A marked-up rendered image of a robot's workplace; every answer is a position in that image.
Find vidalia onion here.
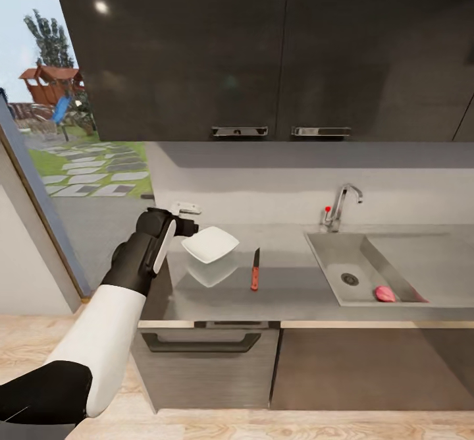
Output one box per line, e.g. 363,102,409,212
375,285,396,302

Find bowl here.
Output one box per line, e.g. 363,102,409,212
182,227,239,265

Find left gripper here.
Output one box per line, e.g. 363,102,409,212
174,216,199,238

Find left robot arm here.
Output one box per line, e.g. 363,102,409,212
0,201,202,440

